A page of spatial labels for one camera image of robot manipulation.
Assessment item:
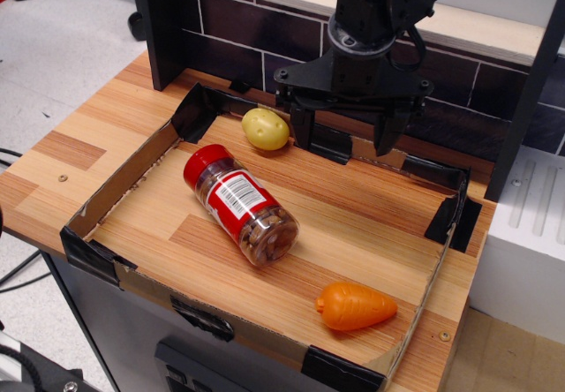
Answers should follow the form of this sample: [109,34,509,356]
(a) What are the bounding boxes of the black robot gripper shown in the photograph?
[274,50,433,156]

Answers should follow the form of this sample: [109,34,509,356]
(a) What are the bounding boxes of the red-lidded spice bottle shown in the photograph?
[184,144,299,267]

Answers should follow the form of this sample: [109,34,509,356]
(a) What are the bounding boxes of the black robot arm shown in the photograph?
[274,0,437,160]

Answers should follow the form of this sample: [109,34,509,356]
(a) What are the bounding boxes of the cardboard fence with black tape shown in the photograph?
[61,85,481,391]

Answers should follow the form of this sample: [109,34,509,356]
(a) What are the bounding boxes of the yellow toy potato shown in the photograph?
[242,108,290,151]

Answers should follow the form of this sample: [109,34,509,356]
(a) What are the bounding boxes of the dark brick-pattern back panel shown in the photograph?
[174,0,530,162]

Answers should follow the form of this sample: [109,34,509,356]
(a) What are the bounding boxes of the light wooden shelf top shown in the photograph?
[265,0,546,66]

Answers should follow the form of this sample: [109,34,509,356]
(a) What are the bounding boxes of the orange toy carrot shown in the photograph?
[314,282,398,331]

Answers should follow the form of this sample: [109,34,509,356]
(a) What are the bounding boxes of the black caster wheel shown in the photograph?
[127,0,147,41]

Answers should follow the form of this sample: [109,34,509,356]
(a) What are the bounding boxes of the white grooved block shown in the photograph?
[470,147,564,343]

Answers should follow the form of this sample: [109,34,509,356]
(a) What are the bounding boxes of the black keyboard device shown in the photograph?
[154,342,213,391]

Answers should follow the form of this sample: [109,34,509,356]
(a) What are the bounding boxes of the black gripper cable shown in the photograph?
[388,25,427,73]

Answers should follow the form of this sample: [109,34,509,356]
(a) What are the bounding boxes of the black vertical post right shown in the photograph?
[484,0,564,203]

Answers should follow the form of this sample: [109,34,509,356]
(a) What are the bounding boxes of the black vertical post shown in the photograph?
[484,0,564,203]
[139,0,185,91]

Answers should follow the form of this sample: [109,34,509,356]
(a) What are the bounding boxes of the black vertical post left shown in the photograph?
[139,0,185,91]

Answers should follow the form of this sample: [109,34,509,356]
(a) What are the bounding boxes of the black floor cables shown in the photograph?
[0,147,53,294]

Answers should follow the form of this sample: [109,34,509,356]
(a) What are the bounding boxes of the black metal bracket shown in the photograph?
[1,325,88,391]

